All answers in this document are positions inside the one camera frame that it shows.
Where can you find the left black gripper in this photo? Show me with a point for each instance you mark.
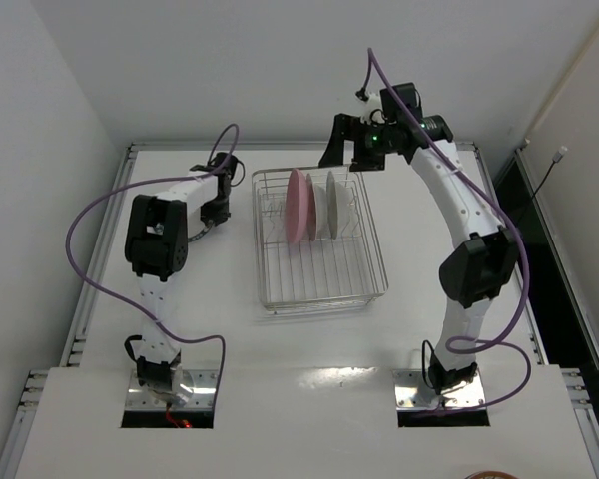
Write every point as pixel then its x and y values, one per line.
pixel 219 210

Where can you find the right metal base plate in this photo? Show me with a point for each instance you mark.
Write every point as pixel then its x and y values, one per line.
pixel 413 395

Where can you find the pink plastic plate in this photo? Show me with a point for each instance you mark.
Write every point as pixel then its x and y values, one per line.
pixel 296 207

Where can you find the metal base plate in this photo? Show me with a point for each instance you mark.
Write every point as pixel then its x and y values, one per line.
pixel 193 390
pixel 413 395

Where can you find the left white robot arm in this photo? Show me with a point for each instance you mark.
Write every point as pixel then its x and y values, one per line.
pixel 160 229

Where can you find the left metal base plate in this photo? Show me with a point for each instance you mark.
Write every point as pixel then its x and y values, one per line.
pixel 193 390

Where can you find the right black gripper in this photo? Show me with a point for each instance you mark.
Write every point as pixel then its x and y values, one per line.
pixel 349 132

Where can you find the brown round object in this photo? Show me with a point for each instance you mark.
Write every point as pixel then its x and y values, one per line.
pixel 491 474

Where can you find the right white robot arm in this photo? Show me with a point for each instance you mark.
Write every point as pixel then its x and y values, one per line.
pixel 484 248

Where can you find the metal wire dish rack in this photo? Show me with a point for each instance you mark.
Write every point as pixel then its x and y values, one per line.
pixel 314 276

